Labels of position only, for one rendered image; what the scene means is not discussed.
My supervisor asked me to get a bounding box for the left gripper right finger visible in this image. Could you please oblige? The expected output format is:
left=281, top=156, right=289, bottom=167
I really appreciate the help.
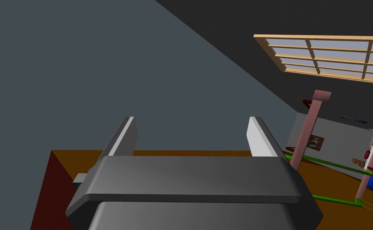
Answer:
left=246, top=116, right=285, bottom=158

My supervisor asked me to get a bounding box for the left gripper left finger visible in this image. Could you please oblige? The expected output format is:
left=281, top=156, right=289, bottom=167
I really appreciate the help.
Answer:
left=98, top=116, right=139, bottom=159

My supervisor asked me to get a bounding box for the pink and green shelf rack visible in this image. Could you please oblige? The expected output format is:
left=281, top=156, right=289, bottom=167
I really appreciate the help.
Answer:
left=284, top=89, right=373, bottom=218

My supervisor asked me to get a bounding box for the wooden framed window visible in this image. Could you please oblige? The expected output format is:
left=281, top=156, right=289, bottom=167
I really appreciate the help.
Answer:
left=253, top=34, right=373, bottom=87

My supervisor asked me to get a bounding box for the dark red wall picture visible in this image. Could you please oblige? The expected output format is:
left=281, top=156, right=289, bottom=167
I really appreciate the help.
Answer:
left=306, top=135, right=325, bottom=152

